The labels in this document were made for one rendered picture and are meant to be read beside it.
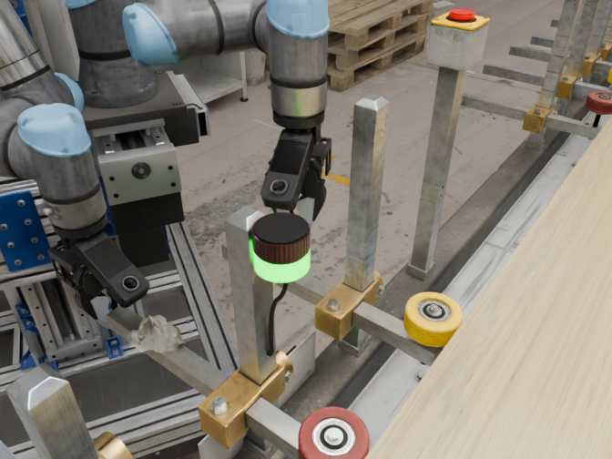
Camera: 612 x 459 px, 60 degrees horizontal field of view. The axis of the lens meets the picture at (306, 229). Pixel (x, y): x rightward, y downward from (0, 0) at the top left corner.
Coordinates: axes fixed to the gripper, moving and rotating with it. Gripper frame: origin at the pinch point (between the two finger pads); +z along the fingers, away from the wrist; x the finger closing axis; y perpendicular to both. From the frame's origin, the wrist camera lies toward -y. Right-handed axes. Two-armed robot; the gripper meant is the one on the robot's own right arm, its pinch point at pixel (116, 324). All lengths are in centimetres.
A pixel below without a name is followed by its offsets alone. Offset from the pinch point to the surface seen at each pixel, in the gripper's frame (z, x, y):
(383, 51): 68, -335, 140
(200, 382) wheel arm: -3.6, 1.5, -21.1
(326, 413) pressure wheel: -8.9, -1.9, -39.2
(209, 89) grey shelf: 72, -203, 195
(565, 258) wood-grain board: -9, -49, -53
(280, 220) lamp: -30.7, -4.8, -30.2
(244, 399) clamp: -5.1, 0.6, -28.3
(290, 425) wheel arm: -4.2, -0.5, -35.0
